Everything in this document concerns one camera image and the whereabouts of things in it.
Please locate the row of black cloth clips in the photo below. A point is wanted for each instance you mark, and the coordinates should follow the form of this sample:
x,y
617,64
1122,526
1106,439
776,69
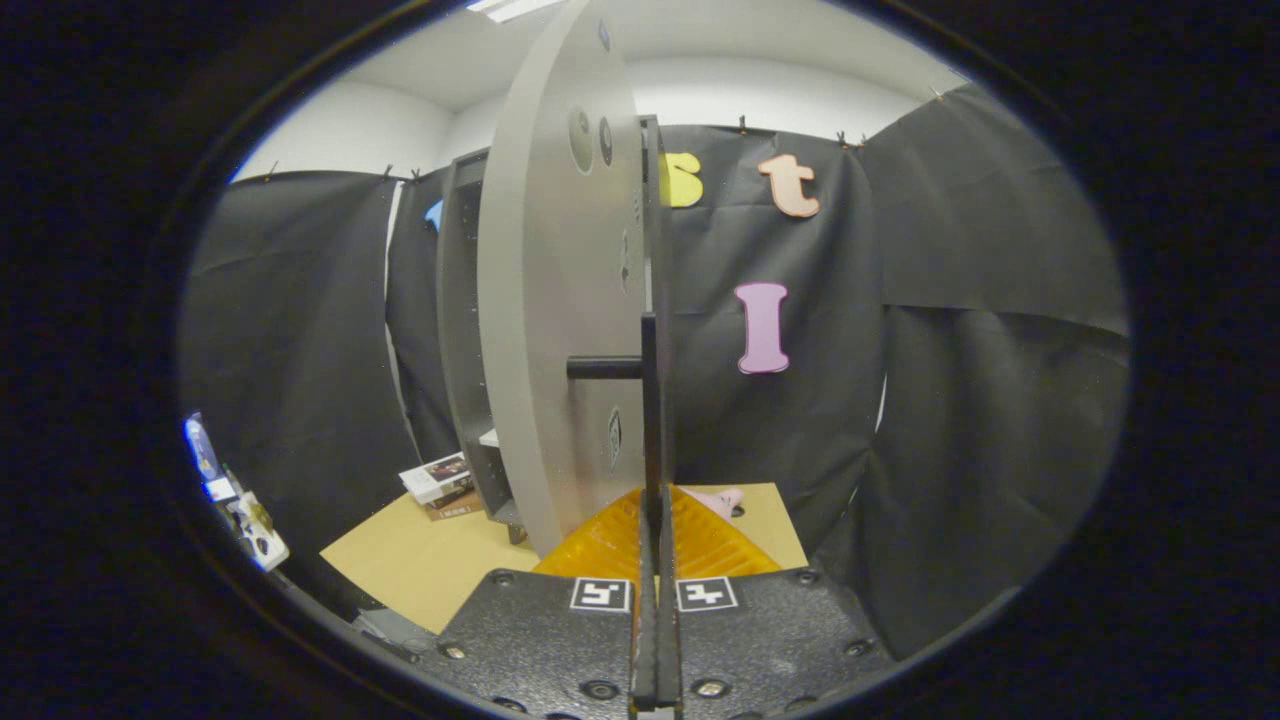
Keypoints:
x,y
742,125

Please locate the blue and white packets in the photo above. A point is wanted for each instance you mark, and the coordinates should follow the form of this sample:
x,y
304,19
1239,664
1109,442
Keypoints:
x,y
245,515

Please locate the grey shoe cabinet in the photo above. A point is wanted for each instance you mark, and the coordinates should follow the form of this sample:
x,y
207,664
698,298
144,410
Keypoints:
x,y
460,350

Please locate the brown book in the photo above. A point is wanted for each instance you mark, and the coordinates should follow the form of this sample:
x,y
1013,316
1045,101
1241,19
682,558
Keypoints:
x,y
455,510

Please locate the black backdrop cloth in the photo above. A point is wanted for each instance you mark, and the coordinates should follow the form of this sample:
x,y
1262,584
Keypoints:
x,y
950,400

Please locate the pink and green plush toy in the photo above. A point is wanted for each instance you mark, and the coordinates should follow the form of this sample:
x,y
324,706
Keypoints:
x,y
722,500

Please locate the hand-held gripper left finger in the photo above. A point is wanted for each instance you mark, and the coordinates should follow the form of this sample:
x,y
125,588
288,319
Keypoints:
x,y
560,640

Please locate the long ceiling light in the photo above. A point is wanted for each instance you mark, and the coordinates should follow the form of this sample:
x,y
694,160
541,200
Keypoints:
x,y
510,8

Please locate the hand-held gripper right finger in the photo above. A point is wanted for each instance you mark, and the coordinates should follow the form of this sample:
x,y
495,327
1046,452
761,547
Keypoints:
x,y
760,640

